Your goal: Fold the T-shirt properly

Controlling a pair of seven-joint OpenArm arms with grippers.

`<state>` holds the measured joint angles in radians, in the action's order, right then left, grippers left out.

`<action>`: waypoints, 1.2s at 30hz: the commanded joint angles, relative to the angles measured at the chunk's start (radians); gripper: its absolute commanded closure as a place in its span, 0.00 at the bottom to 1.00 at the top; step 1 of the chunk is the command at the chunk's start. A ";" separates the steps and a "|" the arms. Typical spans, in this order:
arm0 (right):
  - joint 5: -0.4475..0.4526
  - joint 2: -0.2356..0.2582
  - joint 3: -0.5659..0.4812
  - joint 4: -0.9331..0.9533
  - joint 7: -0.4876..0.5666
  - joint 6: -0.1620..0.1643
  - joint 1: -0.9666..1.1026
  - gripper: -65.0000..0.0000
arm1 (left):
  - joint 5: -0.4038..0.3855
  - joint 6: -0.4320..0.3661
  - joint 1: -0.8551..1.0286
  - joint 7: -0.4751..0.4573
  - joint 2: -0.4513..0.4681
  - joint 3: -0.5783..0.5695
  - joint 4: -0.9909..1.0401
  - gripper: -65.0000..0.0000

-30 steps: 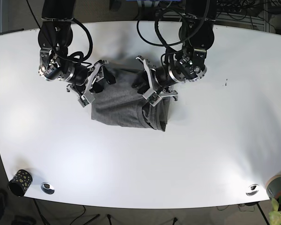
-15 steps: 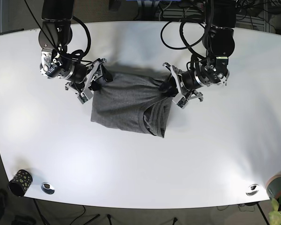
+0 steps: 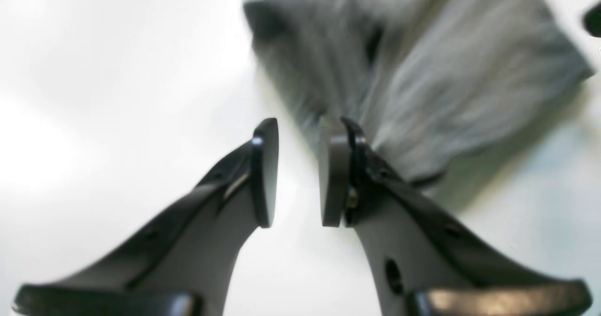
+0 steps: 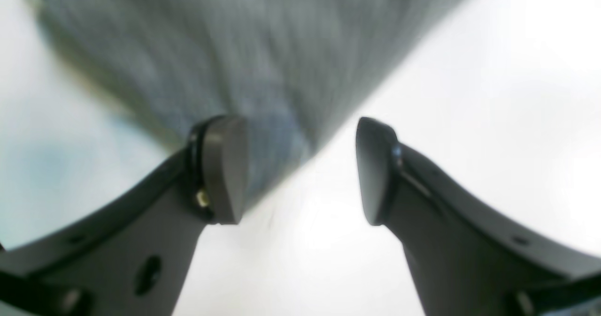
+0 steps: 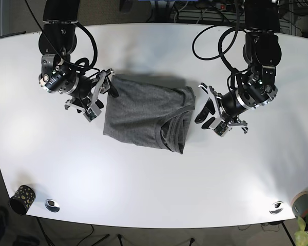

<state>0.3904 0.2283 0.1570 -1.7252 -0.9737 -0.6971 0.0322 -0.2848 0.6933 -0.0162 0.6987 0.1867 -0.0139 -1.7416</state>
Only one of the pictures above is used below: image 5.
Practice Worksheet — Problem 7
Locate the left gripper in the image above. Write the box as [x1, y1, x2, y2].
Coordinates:
[195, 83, 249, 137]

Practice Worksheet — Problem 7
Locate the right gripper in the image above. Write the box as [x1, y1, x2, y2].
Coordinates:
[64, 69, 119, 122]

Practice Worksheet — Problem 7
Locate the heather grey T-shirt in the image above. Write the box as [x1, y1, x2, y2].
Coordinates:
[103, 76, 196, 154]

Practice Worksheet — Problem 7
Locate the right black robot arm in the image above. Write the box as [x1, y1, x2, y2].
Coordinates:
[38, 1, 119, 121]

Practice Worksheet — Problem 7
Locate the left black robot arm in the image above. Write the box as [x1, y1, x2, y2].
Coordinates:
[195, 1, 282, 137]

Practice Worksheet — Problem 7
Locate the grey tape roll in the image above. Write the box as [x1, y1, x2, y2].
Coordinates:
[291, 191, 308, 218]

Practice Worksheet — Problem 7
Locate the black gold-dotted cup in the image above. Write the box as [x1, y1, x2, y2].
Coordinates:
[9, 185, 36, 215]

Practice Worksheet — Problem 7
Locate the green potted plant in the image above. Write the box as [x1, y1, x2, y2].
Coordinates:
[294, 214, 308, 246]

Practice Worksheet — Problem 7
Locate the right table cable grommet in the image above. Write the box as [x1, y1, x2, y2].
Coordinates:
[269, 201, 284, 215]

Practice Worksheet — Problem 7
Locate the table cable grommet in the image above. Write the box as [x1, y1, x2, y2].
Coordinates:
[45, 199, 60, 213]
[269, 201, 284, 215]

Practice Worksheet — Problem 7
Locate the left table cable grommet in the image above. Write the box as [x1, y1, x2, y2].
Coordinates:
[45, 199, 60, 213]

